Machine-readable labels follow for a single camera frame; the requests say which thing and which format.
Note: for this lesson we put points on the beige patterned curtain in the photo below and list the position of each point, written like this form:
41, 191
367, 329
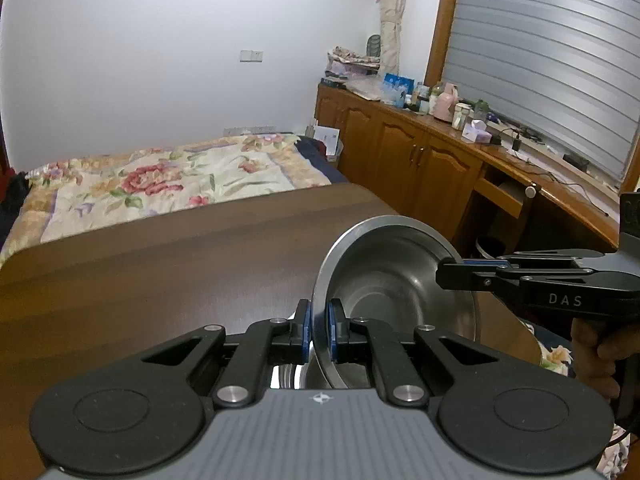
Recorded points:
391, 15

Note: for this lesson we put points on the large steel bowl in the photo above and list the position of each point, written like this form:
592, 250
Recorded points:
290, 376

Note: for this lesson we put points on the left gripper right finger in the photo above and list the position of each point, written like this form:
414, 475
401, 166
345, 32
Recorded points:
374, 344

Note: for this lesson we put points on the dark clothes on bed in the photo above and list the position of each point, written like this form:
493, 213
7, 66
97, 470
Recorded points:
14, 190

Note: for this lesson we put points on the right hand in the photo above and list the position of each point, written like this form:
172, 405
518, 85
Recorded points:
589, 367

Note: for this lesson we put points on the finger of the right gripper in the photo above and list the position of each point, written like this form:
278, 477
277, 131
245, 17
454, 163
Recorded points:
487, 263
454, 275

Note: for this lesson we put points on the pink tissue box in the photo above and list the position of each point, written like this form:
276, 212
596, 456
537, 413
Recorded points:
476, 131

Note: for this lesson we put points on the blue picture card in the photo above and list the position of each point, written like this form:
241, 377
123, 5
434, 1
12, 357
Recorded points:
396, 90

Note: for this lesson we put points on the white wall switch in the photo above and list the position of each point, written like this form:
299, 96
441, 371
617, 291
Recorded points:
251, 56

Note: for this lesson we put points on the grey window blind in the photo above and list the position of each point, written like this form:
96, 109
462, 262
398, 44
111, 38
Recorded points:
569, 69

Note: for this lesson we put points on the pink thermos jug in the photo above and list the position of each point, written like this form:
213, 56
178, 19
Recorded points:
445, 103

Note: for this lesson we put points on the stack of folded fabrics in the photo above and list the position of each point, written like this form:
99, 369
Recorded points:
344, 65

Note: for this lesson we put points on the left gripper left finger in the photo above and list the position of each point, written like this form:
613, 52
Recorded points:
265, 344

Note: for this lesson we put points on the floral bed quilt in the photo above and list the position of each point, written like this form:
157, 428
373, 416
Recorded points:
113, 254

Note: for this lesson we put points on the wooden sideboard cabinet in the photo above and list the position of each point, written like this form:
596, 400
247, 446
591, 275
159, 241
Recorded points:
477, 196

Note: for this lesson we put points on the white paper bag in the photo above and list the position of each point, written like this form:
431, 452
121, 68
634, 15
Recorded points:
330, 138

